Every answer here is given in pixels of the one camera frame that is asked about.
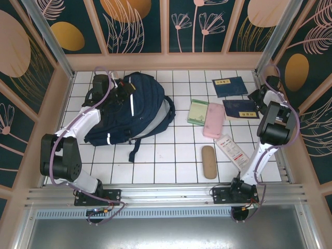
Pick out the tan glasses case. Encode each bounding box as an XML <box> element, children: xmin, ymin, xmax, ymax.
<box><xmin>201</xmin><ymin>145</ymin><xmax>218</xmax><ymax>179</ymax></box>

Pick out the blue book three-character label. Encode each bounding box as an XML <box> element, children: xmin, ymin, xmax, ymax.
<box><xmin>222</xmin><ymin>100</ymin><xmax>260</xmax><ymax>121</ymax></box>

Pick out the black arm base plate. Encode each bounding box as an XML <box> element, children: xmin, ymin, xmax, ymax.
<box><xmin>212</xmin><ymin>187</ymin><xmax>260</xmax><ymax>205</ymax></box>
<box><xmin>74</xmin><ymin>189</ymin><xmax>122</xmax><ymax>207</ymax></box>

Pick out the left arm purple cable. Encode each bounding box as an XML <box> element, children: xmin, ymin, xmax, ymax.
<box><xmin>49</xmin><ymin>66</ymin><xmax>128</xmax><ymax>226</ymax></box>

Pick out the pink pencil case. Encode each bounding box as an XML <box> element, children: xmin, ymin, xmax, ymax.
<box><xmin>203</xmin><ymin>103</ymin><xmax>225</xmax><ymax>140</ymax></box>

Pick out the white packet red print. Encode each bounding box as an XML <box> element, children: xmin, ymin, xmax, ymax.
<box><xmin>214</xmin><ymin>133</ymin><xmax>250</xmax><ymax>171</ymax></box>

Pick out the green notebook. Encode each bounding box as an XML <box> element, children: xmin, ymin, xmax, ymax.
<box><xmin>186</xmin><ymin>99</ymin><xmax>208</xmax><ymax>127</ymax></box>

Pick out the blue book four-character label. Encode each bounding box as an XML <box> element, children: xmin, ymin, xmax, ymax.
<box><xmin>212</xmin><ymin>76</ymin><xmax>248</xmax><ymax>98</ymax></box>

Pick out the aluminium table side rail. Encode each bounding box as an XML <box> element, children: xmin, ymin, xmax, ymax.
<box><xmin>38</xmin><ymin>72</ymin><xmax>76</xmax><ymax>187</ymax></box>
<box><xmin>253</xmin><ymin>72</ymin><xmax>295</xmax><ymax>185</ymax></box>

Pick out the slotted grey cable duct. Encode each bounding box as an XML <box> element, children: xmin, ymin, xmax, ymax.
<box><xmin>35</xmin><ymin>209</ymin><xmax>234</xmax><ymax>219</ymax></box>

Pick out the aluminium corner post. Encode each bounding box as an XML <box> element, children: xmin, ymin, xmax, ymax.
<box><xmin>254</xmin><ymin>0</ymin><xmax>311</xmax><ymax>76</ymax></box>
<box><xmin>22</xmin><ymin>0</ymin><xmax>76</xmax><ymax>80</ymax></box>

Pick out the aluminium front rail frame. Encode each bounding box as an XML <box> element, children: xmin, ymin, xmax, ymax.
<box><xmin>24</xmin><ymin>183</ymin><xmax>308</xmax><ymax>210</ymax></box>

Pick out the navy blue student backpack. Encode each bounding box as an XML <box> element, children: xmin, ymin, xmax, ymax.
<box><xmin>84</xmin><ymin>72</ymin><xmax>176</xmax><ymax>163</ymax></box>

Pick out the grey metal sheet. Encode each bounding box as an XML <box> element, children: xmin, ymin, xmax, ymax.
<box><xmin>25</xmin><ymin>204</ymin><xmax>313</xmax><ymax>249</ymax></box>

